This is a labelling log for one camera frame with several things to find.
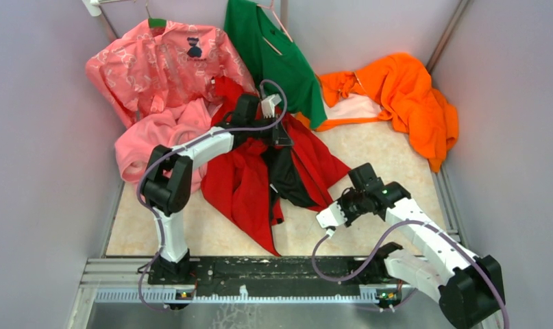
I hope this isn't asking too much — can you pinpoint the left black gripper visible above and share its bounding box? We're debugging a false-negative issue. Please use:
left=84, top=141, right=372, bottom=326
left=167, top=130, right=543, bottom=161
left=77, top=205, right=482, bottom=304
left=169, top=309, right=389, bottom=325
left=245, top=112, right=293, bottom=145

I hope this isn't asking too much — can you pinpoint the red jacket black lining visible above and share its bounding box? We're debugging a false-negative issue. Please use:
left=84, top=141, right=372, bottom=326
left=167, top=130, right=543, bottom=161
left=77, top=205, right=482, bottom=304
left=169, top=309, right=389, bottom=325
left=199, top=75, right=352, bottom=257

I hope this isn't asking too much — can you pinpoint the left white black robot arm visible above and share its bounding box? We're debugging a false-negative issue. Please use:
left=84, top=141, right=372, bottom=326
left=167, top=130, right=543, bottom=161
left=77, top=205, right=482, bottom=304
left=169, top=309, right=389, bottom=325
left=138, top=93, right=291, bottom=285

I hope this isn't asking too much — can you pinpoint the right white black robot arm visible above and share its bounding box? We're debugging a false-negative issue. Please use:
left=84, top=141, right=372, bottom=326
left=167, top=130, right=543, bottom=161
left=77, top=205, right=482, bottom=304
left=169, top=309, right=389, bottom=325
left=322, top=163, right=510, bottom=328

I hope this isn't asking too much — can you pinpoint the pink patterned bear jacket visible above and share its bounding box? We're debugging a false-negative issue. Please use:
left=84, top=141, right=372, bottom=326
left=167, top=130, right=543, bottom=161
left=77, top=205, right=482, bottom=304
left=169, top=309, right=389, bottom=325
left=85, top=20, right=256, bottom=128

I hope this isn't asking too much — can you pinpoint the green shirt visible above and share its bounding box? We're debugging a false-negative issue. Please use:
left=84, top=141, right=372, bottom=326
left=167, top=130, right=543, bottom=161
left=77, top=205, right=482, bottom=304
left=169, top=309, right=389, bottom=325
left=224, top=1, right=327, bottom=130

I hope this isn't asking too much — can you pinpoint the orange garment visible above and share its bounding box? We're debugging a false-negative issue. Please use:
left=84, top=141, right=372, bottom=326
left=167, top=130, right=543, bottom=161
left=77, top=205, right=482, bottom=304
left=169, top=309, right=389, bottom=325
left=314, top=53, right=459, bottom=173

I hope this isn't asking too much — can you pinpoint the pink clothes hanger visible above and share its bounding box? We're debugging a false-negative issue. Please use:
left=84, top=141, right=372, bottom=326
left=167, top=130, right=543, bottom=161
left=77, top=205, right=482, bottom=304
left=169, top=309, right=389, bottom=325
left=256, top=1, right=294, bottom=56

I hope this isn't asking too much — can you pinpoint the plain pink garment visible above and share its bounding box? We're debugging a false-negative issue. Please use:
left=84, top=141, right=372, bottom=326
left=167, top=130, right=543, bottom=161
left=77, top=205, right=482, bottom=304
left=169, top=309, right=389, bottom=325
left=114, top=98, right=221, bottom=186

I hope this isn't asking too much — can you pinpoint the green clothes hanger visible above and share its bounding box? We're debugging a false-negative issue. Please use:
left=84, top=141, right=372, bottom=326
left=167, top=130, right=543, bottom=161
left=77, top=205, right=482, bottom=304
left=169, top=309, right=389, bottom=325
left=145, top=0, right=167, bottom=28

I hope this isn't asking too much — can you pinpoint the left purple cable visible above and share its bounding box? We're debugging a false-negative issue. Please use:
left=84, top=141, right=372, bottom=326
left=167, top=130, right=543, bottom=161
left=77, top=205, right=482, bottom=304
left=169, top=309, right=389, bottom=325
left=135, top=79, right=289, bottom=314

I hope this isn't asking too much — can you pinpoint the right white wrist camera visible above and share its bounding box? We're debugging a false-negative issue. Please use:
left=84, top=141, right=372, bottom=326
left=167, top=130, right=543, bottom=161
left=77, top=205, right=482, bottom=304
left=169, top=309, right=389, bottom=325
left=316, top=201, right=347, bottom=229

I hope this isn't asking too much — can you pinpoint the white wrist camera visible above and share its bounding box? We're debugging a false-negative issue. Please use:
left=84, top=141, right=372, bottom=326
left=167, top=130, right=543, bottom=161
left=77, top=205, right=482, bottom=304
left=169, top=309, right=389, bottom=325
left=260, top=94, right=282, bottom=119
left=316, top=201, right=347, bottom=229

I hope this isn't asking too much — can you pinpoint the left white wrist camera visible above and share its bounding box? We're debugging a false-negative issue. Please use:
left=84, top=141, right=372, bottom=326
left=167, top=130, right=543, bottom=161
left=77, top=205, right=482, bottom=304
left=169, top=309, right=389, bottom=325
left=260, top=94, right=282, bottom=119

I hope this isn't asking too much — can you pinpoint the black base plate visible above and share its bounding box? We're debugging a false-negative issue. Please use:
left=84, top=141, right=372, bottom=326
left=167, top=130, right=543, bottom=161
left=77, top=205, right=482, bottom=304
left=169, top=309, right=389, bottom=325
left=145, top=256, right=409, bottom=303

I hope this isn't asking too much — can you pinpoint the white toothed cable strip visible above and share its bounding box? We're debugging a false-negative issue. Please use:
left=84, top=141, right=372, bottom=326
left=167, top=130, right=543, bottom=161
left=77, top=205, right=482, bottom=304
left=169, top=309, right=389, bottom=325
left=95, top=286, right=379, bottom=305

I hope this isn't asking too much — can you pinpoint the metal corner post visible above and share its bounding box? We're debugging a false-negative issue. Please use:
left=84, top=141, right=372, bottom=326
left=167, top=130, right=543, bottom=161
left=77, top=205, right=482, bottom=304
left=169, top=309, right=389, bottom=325
left=426, top=0, right=473, bottom=74

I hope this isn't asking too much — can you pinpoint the aluminium frame rail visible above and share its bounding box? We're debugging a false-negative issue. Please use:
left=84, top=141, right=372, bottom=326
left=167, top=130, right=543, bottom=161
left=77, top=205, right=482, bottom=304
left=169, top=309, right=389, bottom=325
left=78, top=256, right=491, bottom=290

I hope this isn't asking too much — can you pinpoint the white rail bracket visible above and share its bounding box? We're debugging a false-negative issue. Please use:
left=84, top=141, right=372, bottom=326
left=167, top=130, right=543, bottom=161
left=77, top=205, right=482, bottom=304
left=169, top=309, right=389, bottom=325
left=82, top=0, right=128, bottom=17

